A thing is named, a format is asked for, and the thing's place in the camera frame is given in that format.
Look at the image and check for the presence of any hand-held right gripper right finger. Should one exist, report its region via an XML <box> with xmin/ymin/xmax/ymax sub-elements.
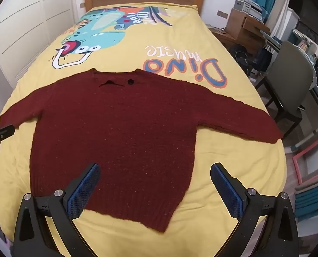
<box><xmin>211</xmin><ymin>162</ymin><xmax>300</xmax><ymax>257</ymax></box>

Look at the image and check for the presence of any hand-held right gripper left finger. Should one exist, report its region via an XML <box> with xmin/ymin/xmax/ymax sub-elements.
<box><xmin>13</xmin><ymin>163</ymin><xmax>101</xmax><ymax>257</ymax></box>

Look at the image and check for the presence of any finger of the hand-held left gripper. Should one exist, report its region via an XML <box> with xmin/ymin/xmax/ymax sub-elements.
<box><xmin>0</xmin><ymin>125</ymin><xmax>15</xmax><ymax>140</ymax></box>

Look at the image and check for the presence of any dark red knitted sweater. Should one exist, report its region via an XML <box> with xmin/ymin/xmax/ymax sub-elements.
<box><xmin>0</xmin><ymin>68</ymin><xmax>284</xmax><ymax>233</ymax></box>

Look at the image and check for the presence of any stack of teal mats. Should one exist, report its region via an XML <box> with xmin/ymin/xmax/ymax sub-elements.
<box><xmin>294</xmin><ymin>176</ymin><xmax>318</xmax><ymax>220</ymax></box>

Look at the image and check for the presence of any white wardrobe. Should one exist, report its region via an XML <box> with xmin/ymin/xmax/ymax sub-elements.
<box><xmin>0</xmin><ymin>0</ymin><xmax>82</xmax><ymax>89</ymax></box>

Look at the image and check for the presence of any black backpack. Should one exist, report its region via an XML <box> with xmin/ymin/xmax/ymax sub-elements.
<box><xmin>230</xmin><ymin>45</ymin><xmax>252</xmax><ymax>70</ymax></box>

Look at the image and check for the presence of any dark navy bag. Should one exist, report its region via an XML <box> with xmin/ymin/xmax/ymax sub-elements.
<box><xmin>251</xmin><ymin>47</ymin><xmax>272</xmax><ymax>76</ymax></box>

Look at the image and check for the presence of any grey chair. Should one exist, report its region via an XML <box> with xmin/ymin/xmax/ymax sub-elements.
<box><xmin>255</xmin><ymin>41</ymin><xmax>315</xmax><ymax>137</ymax></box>

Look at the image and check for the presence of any yellow dinosaur printed bedspread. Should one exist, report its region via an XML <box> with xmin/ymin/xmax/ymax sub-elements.
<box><xmin>0</xmin><ymin>3</ymin><xmax>287</xmax><ymax>257</ymax></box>

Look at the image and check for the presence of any wooden drawer cabinet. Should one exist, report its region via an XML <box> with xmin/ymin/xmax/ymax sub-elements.
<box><xmin>224</xmin><ymin>8</ymin><xmax>271</xmax><ymax>54</ymax></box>

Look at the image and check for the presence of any white printer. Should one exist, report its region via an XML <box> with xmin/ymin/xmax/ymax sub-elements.
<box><xmin>234</xmin><ymin>0</ymin><xmax>264</xmax><ymax>21</ymax></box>

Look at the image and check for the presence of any pink foam frame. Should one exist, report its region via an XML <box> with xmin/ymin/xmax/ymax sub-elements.
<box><xmin>292</xmin><ymin>129</ymin><xmax>318</xmax><ymax>186</ymax></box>

